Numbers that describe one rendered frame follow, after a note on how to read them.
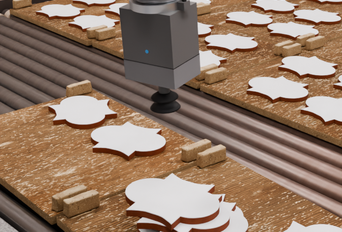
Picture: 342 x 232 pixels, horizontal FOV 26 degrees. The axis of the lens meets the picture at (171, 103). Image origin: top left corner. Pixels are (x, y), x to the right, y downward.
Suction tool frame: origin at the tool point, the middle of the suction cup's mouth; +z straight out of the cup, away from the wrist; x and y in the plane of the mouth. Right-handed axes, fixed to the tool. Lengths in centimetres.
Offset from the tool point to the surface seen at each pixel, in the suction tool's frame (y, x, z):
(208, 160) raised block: 5.9, -19.1, 19.7
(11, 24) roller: 103, -64, 23
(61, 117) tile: 39.8, -17.9, 18.6
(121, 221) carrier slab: 7.1, 3.9, 19.4
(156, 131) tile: 20.7, -23.8, 19.6
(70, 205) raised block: 14.1, 7.4, 16.8
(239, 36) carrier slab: 38, -84, 23
